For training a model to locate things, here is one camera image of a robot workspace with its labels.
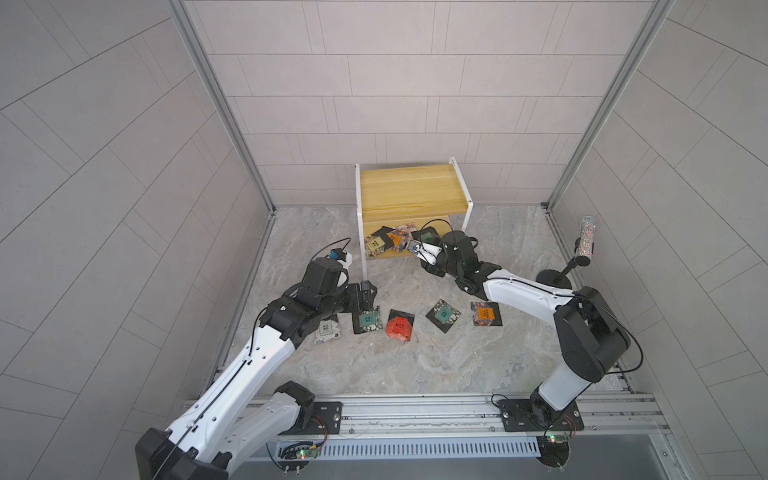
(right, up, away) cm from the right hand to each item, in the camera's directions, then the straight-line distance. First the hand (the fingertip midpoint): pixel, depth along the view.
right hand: (426, 243), depth 89 cm
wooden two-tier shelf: (-3, +13, -12) cm, 18 cm away
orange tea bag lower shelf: (-9, +1, -3) cm, 9 cm away
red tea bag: (-8, -24, -3) cm, 25 cm away
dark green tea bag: (0, +3, -1) cm, 3 cm away
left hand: (-16, -11, -15) cm, 24 cm away
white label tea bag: (-28, -24, -5) cm, 38 cm away
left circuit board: (-31, -46, -24) cm, 60 cm away
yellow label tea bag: (-14, +1, -3) cm, 15 cm away
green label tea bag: (+5, -22, -1) cm, 22 cm away
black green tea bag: (-17, -22, -3) cm, 28 cm away
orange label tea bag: (+18, -21, -1) cm, 28 cm away
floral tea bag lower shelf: (-6, +4, 0) cm, 7 cm away
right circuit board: (+28, -47, -21) cm, 59 cm away
